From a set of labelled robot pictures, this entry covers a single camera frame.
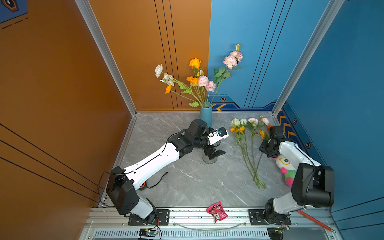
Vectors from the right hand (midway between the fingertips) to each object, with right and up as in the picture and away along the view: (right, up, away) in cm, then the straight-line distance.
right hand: (263, 149), depth 91 cm
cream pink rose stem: (+2, +16, +21) cm, 26 cm away
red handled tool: (+18, -32, -20) cm, 42 cm away
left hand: (-28, +7, -19) cm, 35 cm away
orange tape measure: (-70, -19, -10) cm, 73 cm away
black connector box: (-4, -36, -22) cm, 42 cm away
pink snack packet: (-30, -28, -16) cm, 45 cm away
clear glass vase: (-34, -7, +4) cm, 36 cm away
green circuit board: (-64, -36, -21) cm, 77 cm away
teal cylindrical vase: (-35, +23, +7) cm, 42 cm away
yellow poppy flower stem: (+5, +9, +11) cm, 15 cm away
